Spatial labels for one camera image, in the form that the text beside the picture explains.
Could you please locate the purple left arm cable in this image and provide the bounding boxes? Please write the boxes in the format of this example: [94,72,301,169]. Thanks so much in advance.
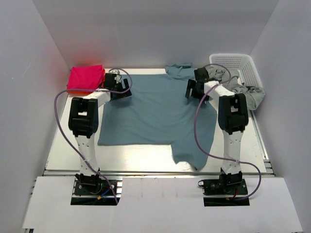
[53,68,133,206]

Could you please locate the blue-grey t-shirt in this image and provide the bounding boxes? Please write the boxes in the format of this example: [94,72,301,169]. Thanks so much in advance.
[98,64,217,170]

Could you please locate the folded magenta t-shirt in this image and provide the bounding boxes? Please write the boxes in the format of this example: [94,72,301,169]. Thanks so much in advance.
[66,64,104,94]

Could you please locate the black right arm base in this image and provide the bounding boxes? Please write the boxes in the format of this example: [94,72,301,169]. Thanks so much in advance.
[198,179,250,207]

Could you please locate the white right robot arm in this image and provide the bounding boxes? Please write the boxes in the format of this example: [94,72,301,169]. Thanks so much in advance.
[185,67,249,194]

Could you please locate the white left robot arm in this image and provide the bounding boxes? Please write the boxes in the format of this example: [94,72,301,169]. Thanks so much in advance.
[69,69,132,194]

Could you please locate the crumpled grey t-shirt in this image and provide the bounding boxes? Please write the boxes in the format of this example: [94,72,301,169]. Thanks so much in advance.
[206,65,265,111]

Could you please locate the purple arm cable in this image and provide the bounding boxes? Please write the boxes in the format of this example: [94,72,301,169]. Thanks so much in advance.
[53,68,133,206]
[194,64,262,201]

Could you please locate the white plastic basket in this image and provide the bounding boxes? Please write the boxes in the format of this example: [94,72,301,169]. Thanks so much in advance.
[209,53,263,103]

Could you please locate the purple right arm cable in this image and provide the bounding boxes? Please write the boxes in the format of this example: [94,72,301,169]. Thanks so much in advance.
[194,64,262,201]

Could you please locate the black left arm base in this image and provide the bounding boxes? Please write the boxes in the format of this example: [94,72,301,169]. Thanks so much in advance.
[70,179,117,206]

